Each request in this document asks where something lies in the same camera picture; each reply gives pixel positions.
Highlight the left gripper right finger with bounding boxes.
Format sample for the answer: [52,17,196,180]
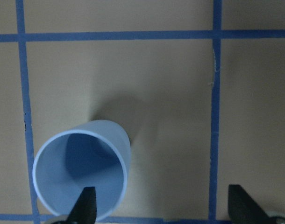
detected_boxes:
[228,184,270,224]

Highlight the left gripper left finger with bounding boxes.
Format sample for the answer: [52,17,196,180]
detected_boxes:
[65,187,97,224]

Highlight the blue cup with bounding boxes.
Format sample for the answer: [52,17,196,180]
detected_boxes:
[32,120,131,221]

